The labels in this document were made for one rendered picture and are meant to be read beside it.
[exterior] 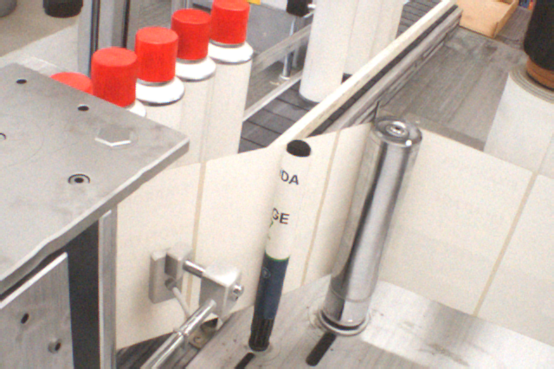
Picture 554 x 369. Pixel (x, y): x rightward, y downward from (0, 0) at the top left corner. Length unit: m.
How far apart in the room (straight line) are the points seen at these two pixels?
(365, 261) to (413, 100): 0.60
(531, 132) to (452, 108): 0.47
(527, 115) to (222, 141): 0.28
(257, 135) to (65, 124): 0.54
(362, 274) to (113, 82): 0.24
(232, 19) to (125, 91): 0.15
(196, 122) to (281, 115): 0.29
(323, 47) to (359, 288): 0.40
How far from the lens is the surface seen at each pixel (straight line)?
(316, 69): 0.91
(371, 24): 1.00
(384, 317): 0.63
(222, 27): 0.62
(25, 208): 0.26
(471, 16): 1.60
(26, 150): 0.29
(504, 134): 0.69
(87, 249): 0.29
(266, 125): 0.86
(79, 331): 0.32
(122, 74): 0.50
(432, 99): 1.15
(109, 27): 0.72
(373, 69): 0.99
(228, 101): 0.64
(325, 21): 0.88
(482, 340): 0.65
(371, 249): 0.55
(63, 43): 1.15
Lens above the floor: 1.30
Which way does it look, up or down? 34 degrees down
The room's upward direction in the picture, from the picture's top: 11 degrees clockwise
